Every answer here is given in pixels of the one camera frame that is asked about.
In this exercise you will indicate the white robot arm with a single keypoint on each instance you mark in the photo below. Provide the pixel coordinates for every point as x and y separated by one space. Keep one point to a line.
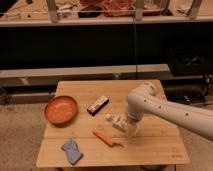
143 99

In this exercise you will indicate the orange toy carrot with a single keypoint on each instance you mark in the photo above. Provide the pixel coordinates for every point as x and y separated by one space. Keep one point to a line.
106 139

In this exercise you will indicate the white labelled bottle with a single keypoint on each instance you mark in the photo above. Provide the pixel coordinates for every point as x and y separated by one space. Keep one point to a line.
118 122

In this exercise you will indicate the dark rectangular box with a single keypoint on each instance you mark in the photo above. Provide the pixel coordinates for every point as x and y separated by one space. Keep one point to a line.
97 105

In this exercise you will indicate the red object on shelf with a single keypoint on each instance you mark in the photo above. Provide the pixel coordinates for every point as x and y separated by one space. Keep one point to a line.
116 8

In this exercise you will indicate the long grey bench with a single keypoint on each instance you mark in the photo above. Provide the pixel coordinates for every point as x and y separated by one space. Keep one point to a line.
51 76

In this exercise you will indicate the black object on shelf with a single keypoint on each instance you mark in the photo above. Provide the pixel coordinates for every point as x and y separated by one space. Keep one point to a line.
90 11

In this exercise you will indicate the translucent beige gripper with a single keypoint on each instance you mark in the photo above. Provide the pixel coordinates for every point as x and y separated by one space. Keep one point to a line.
132 128

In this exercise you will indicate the blue sponge cloth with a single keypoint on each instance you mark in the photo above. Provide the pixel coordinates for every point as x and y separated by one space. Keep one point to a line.
72 151

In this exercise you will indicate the orange bowl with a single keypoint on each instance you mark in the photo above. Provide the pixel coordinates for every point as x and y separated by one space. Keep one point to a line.
60 110

